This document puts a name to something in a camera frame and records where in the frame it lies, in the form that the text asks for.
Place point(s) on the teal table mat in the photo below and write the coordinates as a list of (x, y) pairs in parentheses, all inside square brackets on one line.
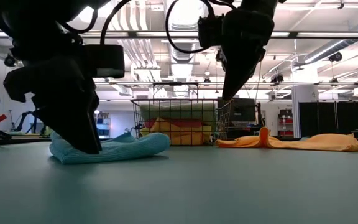
[(179, 193)]

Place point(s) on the white column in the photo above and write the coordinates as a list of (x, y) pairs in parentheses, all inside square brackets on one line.
[(304, 102)]

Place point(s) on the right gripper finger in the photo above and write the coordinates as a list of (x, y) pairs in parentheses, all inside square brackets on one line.
[(238, 77)]

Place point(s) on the orange microfiber towel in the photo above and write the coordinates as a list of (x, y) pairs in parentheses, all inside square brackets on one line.
[(322, 143), (172, 137)]

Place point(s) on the pink microfiber towel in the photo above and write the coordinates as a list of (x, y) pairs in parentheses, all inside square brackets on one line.
[(185, 123)]

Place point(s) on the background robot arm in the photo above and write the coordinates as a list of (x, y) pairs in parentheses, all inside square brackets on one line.
[(23, 116)]

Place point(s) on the teal microfiber towel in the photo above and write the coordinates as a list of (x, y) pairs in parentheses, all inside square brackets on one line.
[(129, 149)]

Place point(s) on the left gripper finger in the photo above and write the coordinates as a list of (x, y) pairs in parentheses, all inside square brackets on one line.
[(73, 121)]

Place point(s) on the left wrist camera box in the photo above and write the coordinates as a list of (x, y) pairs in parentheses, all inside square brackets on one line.
[(104, 60)]

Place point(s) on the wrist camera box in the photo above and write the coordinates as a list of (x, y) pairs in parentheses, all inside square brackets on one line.
[(210, 31), (104, 60)]

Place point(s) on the black monitor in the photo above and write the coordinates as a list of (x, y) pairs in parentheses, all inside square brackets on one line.
[(244, 110)]

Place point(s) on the pale green microfiber towel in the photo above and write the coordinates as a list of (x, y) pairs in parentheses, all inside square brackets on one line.
[(179, 112)]

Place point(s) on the blue storage shelf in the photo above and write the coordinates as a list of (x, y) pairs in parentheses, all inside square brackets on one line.
[(102, 124)]

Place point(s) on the black room partition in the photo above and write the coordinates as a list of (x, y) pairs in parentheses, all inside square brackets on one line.
[(322, 118)]

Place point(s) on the overhead light bar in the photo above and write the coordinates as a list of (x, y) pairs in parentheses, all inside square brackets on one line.
[(322, 34)]

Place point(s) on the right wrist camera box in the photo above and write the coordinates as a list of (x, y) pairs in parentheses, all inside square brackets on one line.
[(210, 31)]

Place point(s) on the red storage cart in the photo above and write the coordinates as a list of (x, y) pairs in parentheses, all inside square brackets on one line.
[(286, 123)]

